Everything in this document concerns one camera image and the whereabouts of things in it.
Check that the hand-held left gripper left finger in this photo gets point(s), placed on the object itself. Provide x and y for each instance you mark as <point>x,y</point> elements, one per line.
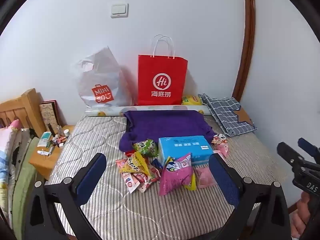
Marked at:
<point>92,177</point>

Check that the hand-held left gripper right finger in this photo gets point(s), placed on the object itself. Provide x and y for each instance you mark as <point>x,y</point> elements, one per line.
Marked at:
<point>223,177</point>

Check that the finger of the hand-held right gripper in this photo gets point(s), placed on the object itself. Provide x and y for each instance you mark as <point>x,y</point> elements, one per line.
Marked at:
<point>290,156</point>
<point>310,148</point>

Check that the light pink candy packet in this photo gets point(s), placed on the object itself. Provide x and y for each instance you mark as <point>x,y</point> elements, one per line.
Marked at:
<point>205,177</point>

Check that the green snack packet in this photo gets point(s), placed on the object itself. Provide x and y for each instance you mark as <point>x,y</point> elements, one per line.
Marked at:
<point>146,147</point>

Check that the blue cookie packet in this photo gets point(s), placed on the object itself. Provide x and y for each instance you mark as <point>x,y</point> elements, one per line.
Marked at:
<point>156,165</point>

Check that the purple cloth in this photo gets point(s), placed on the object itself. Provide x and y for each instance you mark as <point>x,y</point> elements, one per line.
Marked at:
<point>162,125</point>

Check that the person's right hand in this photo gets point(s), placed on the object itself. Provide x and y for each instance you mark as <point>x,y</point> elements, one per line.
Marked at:
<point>300,210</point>

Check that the pink white snack packet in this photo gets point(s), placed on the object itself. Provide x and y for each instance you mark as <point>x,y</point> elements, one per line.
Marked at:
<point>223,151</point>

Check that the pink cartoon snack packet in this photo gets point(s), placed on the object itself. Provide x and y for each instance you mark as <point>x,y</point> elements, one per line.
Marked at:
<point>218,139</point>

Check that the yellow triangular snack packet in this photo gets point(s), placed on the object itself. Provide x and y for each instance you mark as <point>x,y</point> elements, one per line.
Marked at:
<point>135,166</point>

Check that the large pink snack bag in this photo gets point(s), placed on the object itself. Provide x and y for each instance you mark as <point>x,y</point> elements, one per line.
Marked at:
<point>175,180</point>

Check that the blue tissue box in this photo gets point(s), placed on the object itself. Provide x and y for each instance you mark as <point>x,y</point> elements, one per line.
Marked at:
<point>185,145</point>

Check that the small white bottle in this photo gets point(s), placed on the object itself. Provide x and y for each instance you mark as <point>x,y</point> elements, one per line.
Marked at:
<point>66,133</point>

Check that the wooden nightstand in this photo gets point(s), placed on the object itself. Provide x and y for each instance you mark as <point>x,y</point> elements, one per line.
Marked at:
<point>42,162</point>

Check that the small clear bottle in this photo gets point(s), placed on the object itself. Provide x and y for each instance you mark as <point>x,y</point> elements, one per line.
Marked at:
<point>59,130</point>

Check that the red strawberry candy packet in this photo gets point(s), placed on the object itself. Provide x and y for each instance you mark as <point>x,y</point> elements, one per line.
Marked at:
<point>148,182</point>

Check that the teal tissue pack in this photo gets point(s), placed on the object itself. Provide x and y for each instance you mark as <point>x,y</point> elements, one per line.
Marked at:
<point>44,138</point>

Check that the checkered grey folded cloth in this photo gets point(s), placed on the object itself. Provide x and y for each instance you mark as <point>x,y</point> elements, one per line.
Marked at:
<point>225,115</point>

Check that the rolled printed mat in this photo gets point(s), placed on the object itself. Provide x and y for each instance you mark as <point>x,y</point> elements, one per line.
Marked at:
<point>107,111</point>

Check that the green blanket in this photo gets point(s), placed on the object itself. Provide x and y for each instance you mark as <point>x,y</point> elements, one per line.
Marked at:
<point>23,180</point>

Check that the striped mattress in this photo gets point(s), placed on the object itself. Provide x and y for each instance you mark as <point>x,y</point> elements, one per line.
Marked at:
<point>150,215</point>

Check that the patterned book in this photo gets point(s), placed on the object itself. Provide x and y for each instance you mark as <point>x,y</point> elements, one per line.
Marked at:
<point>48,116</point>

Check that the yellow chip bag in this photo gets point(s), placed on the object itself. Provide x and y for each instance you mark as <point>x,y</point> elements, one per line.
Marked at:
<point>191,100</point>

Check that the pink floral pillow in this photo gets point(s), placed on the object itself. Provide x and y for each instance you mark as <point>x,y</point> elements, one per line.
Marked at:
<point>7,150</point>

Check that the white plastic shopping bag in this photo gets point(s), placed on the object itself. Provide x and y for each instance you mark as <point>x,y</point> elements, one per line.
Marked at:
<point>105,80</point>

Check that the wooden headboard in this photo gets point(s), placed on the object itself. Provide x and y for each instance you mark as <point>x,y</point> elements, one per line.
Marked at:
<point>22,105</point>

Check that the red paper bag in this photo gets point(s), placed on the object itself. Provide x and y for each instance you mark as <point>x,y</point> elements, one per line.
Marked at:
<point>162,80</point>

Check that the brown door frame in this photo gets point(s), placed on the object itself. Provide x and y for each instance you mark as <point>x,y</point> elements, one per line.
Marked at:
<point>246,42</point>

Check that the white light switch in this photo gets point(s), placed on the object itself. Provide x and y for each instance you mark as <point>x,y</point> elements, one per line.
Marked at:
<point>119,10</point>

